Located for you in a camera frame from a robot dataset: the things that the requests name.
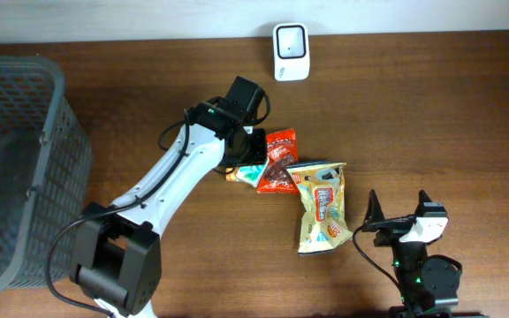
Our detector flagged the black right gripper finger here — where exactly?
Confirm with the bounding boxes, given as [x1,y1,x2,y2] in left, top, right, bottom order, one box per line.
[415,190,446,217]
[363,189,385,225]

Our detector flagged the green small box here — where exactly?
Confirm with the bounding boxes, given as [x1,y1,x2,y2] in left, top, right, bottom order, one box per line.
[225,161,269,188]

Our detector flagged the red snack bag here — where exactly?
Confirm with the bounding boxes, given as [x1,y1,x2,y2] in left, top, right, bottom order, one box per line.
[257,128,300,194]

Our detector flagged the yellow chips bag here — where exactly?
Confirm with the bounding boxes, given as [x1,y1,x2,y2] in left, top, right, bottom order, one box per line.
[286,161,353,255]

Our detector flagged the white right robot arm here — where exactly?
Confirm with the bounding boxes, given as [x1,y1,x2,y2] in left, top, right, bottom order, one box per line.
[355,190,463,318]

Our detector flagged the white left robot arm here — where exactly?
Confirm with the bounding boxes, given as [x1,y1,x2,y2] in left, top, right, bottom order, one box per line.
[69,77,270,317]

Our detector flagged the white barcode scanner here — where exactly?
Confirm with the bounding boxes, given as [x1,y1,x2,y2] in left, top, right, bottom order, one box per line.
[272,23,310,81]

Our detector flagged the grey plastic basket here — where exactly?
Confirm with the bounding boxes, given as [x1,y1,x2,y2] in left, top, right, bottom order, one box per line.
[0,57,93,292]

